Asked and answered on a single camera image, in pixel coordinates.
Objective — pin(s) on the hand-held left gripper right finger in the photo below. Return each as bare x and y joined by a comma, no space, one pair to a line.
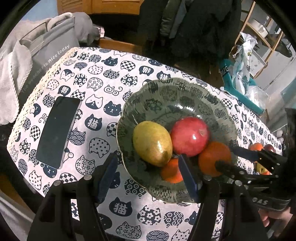
188,178

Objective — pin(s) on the white cooking pot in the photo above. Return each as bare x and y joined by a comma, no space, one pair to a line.
260,26

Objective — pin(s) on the cat print tablecloth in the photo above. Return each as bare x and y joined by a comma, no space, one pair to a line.
99,76

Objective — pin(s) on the black hooded coat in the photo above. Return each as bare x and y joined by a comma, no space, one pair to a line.
203,27

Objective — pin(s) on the teal plastic crate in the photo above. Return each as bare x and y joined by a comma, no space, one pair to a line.
229,78

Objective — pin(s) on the black smartphone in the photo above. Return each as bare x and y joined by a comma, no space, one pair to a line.
57,132

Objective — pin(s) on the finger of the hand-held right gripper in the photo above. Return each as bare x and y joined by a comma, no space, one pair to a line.
229,170
245,153

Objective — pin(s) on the grey printed bag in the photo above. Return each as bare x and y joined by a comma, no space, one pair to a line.
50,51

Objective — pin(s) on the wooden shelf rack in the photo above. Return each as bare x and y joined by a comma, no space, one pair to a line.
247,25

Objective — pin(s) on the grey jacket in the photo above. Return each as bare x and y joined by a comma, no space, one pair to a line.
171,18

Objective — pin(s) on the printed plastic bag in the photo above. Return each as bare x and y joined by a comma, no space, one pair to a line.
242,60

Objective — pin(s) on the black jacket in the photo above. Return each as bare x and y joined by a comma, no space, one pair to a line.
150,20

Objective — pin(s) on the yellow-green mango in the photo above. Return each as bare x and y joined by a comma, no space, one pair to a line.
150,143
259,168

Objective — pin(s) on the clear plastic bag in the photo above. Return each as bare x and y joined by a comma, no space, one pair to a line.
256,95

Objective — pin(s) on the red apple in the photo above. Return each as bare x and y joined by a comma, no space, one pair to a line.
189,136
270,147

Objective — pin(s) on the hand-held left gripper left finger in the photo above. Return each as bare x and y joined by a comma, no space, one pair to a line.
107,176

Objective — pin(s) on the grey hoodie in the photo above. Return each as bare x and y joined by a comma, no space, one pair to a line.
85,25

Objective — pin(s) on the wooden louvered wardrobe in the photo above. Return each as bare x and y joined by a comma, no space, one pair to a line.
115,4

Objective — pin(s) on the person's right hand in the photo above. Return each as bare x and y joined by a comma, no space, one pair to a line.
270,215

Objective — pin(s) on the patterned glass bowl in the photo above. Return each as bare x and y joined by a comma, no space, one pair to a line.
161,102

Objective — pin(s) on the white drawer box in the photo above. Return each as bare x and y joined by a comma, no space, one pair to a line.
257,61

